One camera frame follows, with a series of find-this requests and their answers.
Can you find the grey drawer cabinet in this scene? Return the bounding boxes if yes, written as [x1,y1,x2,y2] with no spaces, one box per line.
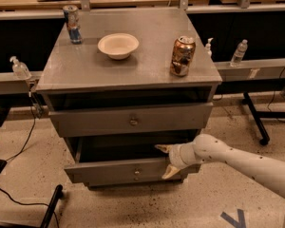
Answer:
[35,7,223,189]

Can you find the grey bottom drawer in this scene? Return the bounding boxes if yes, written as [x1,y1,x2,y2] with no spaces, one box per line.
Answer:
[86,179,184,190]

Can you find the black table leg with caster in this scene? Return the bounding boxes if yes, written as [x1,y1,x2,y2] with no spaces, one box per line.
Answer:
[243,92,270,146]

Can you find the brown crumpled soda can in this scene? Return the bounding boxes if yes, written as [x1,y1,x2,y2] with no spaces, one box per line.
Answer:
[170,36,196,77]

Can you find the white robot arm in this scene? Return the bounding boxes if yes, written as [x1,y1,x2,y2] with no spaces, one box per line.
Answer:
[155,134,285,228]

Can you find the small white pump bottle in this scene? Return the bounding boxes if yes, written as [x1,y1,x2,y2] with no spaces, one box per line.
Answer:
[205,38,214,57]

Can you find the blue tape floor marker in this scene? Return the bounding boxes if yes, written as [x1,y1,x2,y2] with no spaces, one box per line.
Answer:
[220,209,246,228]

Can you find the blue red drink can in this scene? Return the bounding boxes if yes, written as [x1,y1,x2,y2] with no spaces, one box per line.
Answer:
[63,5,83,44]

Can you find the left sanitizer pump bottle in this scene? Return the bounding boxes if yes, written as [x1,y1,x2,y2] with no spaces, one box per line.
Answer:
[9,56,32,80]

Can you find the black chair base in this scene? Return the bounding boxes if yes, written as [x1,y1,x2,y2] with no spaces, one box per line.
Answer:
[0,159,63,228]

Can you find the grey drawer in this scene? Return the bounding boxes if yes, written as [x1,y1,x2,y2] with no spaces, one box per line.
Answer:
[65,131,195,185]
[49,103,213,137]
[86,179,184,190]

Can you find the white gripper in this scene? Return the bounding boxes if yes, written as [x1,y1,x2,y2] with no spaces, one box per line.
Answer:
[155,143,202,180]

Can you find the black floor cable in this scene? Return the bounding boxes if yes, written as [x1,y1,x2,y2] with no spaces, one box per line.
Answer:
[0,106,61,228]

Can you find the grey top drawer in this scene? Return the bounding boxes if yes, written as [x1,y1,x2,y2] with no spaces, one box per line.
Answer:
[49,103,213,137]

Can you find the clear plastic water bottle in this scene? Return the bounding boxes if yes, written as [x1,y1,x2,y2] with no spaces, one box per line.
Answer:
[230,39,248,67]

